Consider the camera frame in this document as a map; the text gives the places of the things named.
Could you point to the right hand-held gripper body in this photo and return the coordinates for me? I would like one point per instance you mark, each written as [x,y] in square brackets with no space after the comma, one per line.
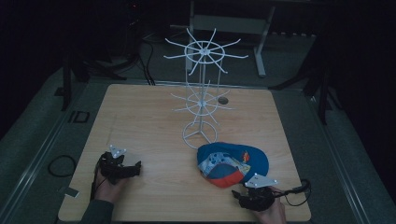
[259,194]

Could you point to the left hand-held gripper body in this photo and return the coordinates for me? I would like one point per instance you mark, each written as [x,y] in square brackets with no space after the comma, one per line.
[112,165]

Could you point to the blue cap with red brim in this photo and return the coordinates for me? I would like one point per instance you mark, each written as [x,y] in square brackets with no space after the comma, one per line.
[232,163]

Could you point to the person's right hand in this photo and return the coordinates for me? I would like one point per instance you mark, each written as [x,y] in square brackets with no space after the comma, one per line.
[274,211]

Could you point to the person's left hand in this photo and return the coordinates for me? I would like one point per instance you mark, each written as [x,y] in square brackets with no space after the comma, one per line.
[107,188]

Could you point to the black metal stand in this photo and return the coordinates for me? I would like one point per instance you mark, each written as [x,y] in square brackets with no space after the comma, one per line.
[322,90]
[66,84]

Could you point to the round table grommet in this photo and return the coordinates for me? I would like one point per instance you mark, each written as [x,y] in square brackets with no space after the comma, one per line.
[223,100]

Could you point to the white metal desk frame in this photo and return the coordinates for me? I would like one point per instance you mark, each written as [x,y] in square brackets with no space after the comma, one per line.
[230,23]

